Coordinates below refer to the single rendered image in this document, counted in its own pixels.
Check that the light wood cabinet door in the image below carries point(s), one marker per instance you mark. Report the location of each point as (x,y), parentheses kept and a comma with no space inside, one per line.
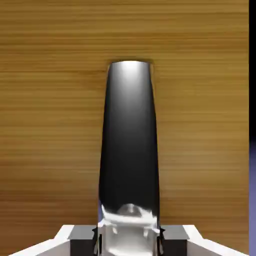
(50,120)

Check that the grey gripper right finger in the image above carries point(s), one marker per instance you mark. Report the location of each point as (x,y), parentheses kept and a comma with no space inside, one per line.
(176,240)

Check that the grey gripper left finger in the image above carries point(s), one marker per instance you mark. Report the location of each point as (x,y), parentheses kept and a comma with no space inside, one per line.
(80,240)

